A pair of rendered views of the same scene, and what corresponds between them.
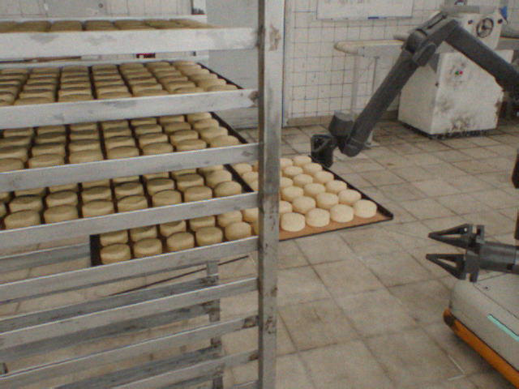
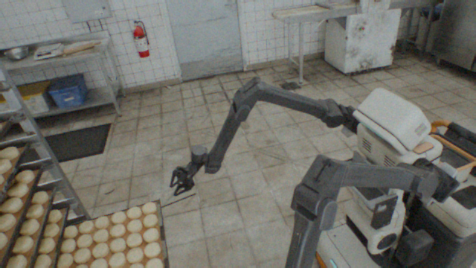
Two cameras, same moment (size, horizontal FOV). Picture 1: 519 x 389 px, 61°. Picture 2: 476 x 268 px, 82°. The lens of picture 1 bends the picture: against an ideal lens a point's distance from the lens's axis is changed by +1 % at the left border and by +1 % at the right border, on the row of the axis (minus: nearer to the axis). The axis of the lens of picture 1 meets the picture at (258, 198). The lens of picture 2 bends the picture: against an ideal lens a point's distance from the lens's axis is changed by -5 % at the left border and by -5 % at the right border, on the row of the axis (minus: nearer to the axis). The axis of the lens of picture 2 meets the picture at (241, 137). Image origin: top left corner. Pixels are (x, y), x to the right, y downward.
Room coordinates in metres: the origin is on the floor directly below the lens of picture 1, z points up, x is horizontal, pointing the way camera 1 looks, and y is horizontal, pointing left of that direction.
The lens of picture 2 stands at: (0.44, -0.56, 1.74)
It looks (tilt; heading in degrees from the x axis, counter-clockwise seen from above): 34 degrees down; 6
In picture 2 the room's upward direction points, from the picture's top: 7 degrees counter-clockwise
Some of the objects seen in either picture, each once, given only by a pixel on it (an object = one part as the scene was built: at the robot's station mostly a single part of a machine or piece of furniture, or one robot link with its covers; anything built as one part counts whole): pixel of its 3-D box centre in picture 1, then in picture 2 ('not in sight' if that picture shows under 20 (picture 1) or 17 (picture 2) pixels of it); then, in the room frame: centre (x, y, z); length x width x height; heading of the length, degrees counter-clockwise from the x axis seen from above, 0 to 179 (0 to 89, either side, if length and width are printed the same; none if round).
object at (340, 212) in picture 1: (341, 212); not in sight; (0.83, -0.18, 0.96); 0.05 x 0.05 x 0.02
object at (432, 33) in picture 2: not in sight; (433, 29); (5.38, -3.50, 0.33); 0.54 x 0.53 x 0.66; 16
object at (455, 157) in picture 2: not in sight; (439, 161); (1.43, -1.34, 0.87); 0.23 x 0.15 x 0.11; 21
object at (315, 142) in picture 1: (318, 151); (178, 182); (1.32, -0.19, 0.93); 0.09 x 0.07 x 0.07; 155
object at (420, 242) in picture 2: not in sight; (384, 236); (1.28, -1.10, 0.56); 0.28 x 0.27 x 0.25; 21
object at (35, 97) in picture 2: not in sight; (36, 97); (3.69, 2.44, 0.36); 0.47 x 0.38 x 0.26; 16
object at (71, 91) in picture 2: not in sight; (70, 91); (3.81, 2.01, 0.36); 0.47 x 0.38 x 0.26; 17
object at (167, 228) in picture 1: (173, 227); not in sight; (0.77, 0.17, 0.96); 0.05 x 0.05 x 0.02
